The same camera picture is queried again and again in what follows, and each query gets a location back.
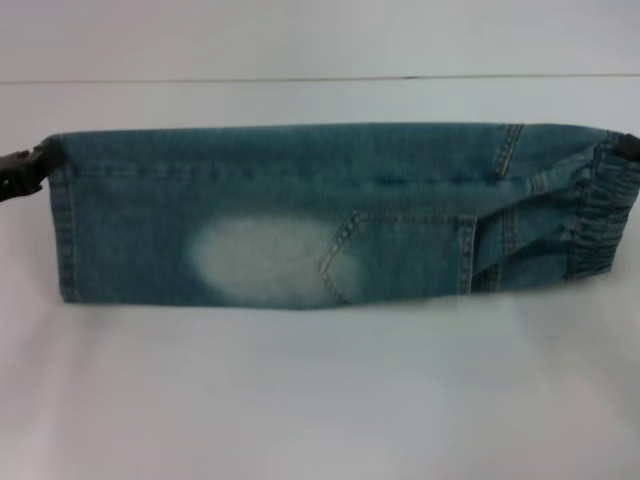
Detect blue denim shorts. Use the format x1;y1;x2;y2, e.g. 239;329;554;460
48;122;640;311

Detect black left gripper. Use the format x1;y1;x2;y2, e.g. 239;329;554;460
0;140;67;199

